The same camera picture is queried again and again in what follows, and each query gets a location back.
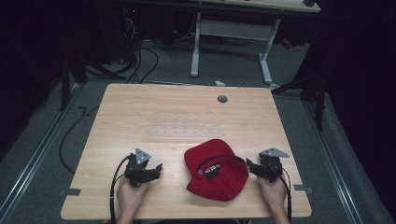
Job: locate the grey tape strip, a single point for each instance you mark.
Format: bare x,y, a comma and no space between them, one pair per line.
302,188
70,192

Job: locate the white-framed desk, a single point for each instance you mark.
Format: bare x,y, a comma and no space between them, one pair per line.
233,29

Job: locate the metal floor rail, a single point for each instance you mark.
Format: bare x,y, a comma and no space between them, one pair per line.
334,161
37,152

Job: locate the person's left hand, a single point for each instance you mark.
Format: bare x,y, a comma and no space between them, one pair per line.
130,196

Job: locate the person's right hand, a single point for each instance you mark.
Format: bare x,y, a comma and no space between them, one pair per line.
274,194

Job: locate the clear tape patch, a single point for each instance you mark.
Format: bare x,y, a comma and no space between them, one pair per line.
186,127

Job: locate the black metal stand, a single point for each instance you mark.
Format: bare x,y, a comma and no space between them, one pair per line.
319,102
65,84

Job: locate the red floor object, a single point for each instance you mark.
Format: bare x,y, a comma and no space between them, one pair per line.
287,44

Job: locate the dark computer tower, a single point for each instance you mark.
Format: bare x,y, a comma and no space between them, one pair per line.
130,28

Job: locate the black object on desk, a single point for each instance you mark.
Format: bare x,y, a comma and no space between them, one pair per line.
309,2

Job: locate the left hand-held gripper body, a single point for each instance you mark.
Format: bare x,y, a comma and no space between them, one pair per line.
137,169

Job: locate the red baseball cap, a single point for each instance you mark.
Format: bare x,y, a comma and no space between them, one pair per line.
218,182

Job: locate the grey table grommet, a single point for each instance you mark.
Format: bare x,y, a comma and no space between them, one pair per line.
222,99

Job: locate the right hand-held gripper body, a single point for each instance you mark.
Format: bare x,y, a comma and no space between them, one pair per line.
272,166

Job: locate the white paper scrap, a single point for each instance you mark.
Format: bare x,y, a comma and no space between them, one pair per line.
219,83

